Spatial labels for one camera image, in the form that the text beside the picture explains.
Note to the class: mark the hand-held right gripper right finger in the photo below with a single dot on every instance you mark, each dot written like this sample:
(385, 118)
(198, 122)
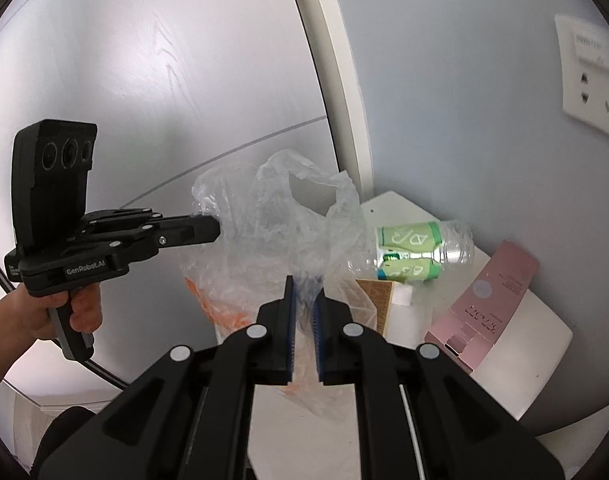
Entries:
(320, 330)

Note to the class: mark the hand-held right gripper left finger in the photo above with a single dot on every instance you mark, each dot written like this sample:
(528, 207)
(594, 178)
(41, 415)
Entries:
(290, 320)

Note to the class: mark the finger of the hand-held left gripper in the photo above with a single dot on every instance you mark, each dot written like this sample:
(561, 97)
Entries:
(194, 230)
(119, 217)

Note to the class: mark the brown paper pack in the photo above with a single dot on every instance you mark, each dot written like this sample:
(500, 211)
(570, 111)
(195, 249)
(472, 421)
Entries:
(379, 300)

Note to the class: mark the clear plastic bag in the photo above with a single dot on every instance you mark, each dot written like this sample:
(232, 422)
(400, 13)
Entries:
(264, 220)

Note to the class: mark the clear green-label plastic bottle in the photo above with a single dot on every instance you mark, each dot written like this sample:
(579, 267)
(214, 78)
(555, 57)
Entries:
(414, 240)

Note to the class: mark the pink cardboard box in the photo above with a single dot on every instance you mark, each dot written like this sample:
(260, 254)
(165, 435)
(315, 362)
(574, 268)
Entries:
(484, 305)

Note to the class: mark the person's left hand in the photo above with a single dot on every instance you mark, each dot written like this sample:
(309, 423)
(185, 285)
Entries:
(37, 317)

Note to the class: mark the orange scraps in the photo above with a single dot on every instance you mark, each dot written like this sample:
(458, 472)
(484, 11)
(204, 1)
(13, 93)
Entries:
(224, 310)

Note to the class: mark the white paper scrap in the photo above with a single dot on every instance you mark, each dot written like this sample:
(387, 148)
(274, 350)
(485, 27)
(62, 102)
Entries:
(402, 295)

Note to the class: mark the grey door panel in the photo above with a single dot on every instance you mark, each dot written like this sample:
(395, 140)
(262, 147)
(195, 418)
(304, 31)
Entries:
(134, 85)

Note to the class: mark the white nightstand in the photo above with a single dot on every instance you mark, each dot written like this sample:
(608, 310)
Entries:
(524, 350)

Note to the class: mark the person's black trousers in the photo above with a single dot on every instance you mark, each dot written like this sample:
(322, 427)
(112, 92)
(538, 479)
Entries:
(64, 435)

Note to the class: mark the white door frame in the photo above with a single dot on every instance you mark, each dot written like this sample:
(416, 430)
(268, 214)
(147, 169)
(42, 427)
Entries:
(334, 85)

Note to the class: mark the white wall socket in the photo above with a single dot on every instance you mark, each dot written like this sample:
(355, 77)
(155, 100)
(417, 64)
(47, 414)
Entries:
(589, 85)

